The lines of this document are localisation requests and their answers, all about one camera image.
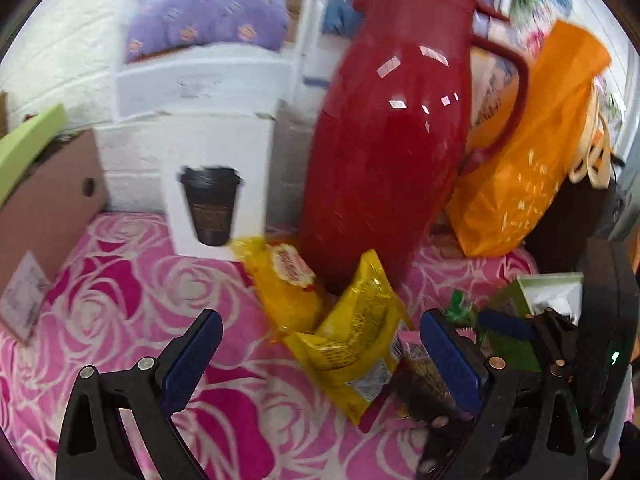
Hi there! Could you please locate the white box with cup print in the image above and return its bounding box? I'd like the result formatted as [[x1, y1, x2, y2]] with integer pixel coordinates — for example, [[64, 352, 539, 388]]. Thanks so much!
[[157, 110, 278, 262]]

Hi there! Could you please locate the brown label bread packet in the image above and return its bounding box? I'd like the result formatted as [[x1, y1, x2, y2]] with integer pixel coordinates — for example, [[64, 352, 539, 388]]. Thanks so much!
[[392, 331, 463, 423]]

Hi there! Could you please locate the brown cardboard box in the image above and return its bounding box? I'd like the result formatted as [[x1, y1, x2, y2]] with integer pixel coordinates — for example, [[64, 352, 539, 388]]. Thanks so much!
[[0, 127, 108, 346]]

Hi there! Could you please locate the light green box lid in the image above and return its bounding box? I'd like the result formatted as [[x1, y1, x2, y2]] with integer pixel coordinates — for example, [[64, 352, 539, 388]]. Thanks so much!
[[0, 102, 68, 206]]

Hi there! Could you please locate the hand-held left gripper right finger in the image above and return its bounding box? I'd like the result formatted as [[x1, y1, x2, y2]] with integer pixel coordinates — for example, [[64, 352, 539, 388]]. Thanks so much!
[[419, 308, 588, 480]]

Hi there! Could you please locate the purple bedding wall poster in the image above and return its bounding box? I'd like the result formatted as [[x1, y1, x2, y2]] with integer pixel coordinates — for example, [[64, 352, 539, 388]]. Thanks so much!
[[117, 0, 311, 116]]

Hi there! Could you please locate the orange tote bag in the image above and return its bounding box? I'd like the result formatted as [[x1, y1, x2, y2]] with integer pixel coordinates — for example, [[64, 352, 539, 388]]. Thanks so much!
[[445, 20, 613, 258]]

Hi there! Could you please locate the green red candy packet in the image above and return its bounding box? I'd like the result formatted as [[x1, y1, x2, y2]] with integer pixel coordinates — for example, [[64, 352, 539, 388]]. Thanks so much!
[[446, 290, 476, 323]]

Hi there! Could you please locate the red thermos jug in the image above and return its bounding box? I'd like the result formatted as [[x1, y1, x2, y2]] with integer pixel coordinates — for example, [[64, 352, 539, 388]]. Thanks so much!
[[300, 0, 531, 296]]

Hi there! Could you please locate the pink floral blanket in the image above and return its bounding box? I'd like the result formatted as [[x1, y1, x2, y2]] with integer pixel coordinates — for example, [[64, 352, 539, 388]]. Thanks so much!
[[0, 210, 640, 480]]

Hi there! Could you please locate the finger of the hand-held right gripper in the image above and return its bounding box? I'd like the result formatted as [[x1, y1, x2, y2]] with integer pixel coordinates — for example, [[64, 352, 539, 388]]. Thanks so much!
[[477, 307, 581, 381], [415, 407, 483, 480]]

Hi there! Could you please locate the yellow packet with red logo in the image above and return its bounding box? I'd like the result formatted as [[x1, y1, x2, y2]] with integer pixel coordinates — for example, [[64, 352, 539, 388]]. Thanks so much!
[[231, 236, 333, 346]]

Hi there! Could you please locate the green box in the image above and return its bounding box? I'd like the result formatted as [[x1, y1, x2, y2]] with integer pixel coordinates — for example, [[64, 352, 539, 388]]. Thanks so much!
[[482, 272, 585, 373]]

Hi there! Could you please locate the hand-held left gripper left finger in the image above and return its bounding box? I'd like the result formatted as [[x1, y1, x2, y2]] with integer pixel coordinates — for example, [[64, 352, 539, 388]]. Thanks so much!
[[56, 308, 224, 480]]

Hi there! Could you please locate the yellow snack packet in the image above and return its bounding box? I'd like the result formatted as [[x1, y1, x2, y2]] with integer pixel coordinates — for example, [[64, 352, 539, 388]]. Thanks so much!
[[282, 249, 413, 427]]

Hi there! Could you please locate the black speaker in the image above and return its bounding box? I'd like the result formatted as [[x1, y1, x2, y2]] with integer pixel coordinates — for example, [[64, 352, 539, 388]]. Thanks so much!
[[522, 175, 626, 281]]

